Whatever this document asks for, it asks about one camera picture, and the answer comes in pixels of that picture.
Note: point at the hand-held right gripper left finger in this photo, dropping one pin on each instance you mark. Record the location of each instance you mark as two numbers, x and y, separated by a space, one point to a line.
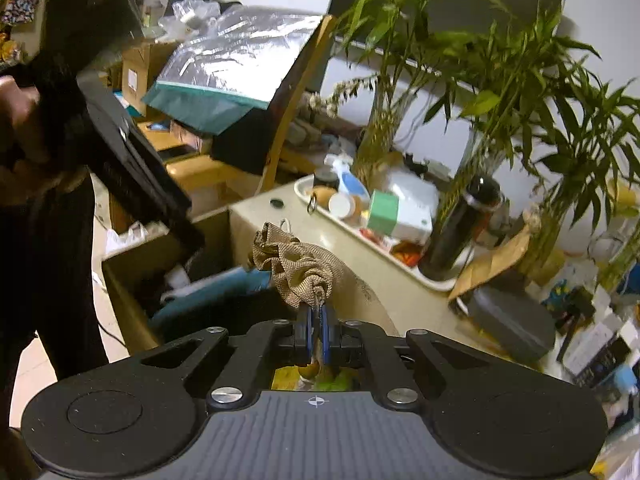
311 335

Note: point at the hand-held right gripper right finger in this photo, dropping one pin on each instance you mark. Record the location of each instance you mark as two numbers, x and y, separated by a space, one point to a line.
326 335

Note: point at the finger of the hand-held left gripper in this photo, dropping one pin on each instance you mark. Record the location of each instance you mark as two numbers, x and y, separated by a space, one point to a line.
187 237

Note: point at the cardboard box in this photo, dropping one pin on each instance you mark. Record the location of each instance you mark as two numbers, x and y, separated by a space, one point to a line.
125 290

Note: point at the person's left hand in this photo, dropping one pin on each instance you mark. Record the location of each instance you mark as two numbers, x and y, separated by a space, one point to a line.
15 120

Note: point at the cardboard carton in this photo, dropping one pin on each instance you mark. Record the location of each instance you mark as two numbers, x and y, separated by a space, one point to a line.
142 75

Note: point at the white crumpled bag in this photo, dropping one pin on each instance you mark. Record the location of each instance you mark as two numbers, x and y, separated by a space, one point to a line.
125 237

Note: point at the smartphone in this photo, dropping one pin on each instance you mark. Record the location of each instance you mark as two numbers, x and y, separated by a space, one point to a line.
176 152

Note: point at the black round cap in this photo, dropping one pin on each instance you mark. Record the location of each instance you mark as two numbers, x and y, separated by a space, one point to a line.
276 203

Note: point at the red packet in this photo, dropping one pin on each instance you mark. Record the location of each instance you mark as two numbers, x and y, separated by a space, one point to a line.
405 252

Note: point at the white tray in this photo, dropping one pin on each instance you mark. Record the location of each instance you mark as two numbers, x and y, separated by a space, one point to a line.
310 195

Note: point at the orange jar with white lid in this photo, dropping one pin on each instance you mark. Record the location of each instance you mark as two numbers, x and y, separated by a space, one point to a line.
345 205

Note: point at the silver teal mailer bag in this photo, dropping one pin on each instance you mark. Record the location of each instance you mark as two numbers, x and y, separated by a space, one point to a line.
235 60

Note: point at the crumpled clear plastic bag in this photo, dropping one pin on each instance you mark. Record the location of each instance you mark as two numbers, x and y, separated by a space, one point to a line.
192 10

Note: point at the brown bottle with carabiner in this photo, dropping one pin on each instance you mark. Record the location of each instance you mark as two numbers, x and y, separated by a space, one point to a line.
320 196

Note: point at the black round jar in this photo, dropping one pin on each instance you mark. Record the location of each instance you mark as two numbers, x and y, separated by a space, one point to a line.
325 177

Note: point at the person's black clothing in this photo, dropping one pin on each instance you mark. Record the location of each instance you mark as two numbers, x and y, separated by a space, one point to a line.
45 285

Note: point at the blue white packet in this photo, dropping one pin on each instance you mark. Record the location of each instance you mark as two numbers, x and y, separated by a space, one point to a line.
350 180

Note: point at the white plastic package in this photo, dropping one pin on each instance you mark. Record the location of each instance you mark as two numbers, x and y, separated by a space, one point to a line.
415 200

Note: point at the black thermos bottle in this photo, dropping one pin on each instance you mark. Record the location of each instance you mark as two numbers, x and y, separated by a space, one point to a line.
457 235

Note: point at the wooden chair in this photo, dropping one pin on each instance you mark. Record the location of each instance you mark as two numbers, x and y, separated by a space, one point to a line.
295 110

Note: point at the brown paper bag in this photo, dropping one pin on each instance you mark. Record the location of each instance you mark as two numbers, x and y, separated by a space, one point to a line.
495 265

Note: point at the grey zip case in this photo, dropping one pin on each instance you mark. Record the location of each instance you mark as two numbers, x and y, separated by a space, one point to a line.
515 325

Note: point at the bamboo plant in glass vase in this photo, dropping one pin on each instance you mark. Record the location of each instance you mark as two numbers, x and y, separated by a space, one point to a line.
465 170
545 240
617 260
375 150

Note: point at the dried white flowers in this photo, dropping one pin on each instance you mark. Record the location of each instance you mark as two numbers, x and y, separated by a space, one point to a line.
345 95

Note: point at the blue yellow printed bag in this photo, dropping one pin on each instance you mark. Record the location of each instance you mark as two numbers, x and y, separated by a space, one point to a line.
560 295

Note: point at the black mini tripod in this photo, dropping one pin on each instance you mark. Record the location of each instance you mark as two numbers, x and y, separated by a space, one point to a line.
577 310

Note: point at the white product box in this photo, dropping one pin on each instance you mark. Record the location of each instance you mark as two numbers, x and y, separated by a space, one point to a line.
582 347

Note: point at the yellow round object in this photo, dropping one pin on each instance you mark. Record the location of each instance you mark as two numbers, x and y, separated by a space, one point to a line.
622 197

